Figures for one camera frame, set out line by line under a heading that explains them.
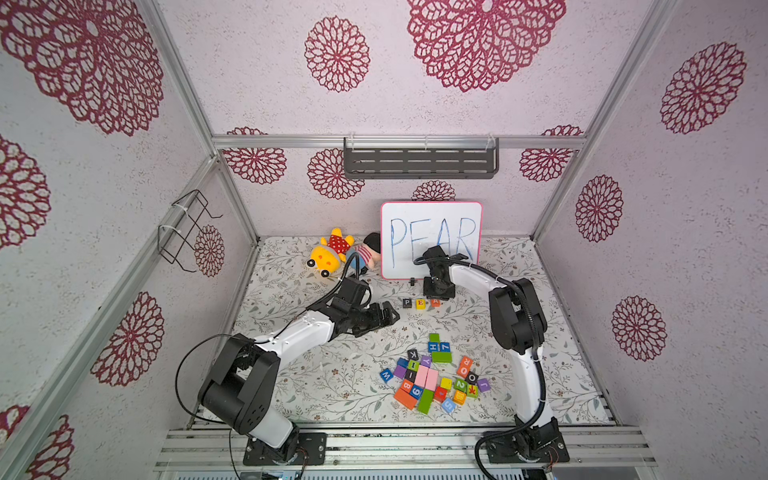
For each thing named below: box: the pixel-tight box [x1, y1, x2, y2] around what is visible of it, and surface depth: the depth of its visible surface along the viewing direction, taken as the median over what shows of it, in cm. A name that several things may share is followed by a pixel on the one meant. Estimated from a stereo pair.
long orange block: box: [394, 388, 419, 410], surface depth 83 cm
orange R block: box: [456, 356, 473, 378], surface depth 89 cm
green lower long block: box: [417, 388, 434, 415], surface depth 83 cm
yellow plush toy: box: [306, 228, 355, 278], surface depth 112 cm
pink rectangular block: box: [414, 365, 439, 391], surface depth 86 cm
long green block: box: [431, 352, 453, 363], surface depth 91 cm
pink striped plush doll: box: [346, 232, 381, 276], surface depth 109 cm
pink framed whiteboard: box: [380, 201, 484, 280], surface depth 102 cm
